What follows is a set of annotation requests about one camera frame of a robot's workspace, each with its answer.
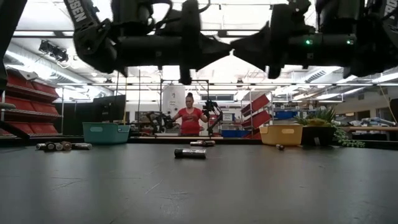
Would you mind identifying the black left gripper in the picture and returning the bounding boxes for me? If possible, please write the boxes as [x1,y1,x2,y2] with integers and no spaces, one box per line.
[179,0,233,85]

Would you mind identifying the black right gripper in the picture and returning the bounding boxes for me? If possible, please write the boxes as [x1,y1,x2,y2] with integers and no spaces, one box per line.
[230,2,295,79]

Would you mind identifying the red tilted storage bin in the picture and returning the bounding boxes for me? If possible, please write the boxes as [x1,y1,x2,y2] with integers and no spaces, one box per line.
[241,110,272,139]
[241,93,271,114]

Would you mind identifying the person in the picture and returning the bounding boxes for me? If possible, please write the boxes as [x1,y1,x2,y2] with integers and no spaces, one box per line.
[172,92,210,137]

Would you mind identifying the blue storage bin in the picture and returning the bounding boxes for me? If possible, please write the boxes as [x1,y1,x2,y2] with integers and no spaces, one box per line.
[274,110,300,120]
[221,129,251,139]

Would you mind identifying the yellow plastic basket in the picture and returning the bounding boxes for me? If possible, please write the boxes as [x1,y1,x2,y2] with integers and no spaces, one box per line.
[259,124,304,146]

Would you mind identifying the potted succulent plant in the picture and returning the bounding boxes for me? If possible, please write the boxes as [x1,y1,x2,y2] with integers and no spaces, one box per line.
[294,105,367,149]

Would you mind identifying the black monitor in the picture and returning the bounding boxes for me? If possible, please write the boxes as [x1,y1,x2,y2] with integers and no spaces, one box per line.
[92,95,127,124]

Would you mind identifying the teal plastic basket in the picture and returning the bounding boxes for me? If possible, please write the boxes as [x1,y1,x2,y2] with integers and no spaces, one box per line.
[82,121,131,145]

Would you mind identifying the wooden background desk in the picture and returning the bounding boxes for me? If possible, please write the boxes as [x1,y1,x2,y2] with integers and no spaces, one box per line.
[340,125,398,141]

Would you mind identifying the shelf with red bins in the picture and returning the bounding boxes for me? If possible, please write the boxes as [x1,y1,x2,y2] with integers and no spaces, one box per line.
[0,68,62,138]

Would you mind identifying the black frame stand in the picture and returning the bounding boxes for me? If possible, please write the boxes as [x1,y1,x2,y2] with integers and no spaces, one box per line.
[159,78,210,137]

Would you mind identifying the black aluminium table frame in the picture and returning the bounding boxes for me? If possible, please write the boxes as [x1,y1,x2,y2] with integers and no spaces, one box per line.
[0,135,398,146]

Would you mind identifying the black ceiling-mounted camera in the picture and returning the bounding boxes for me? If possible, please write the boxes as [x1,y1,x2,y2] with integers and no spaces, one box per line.
[39,39,70,63]

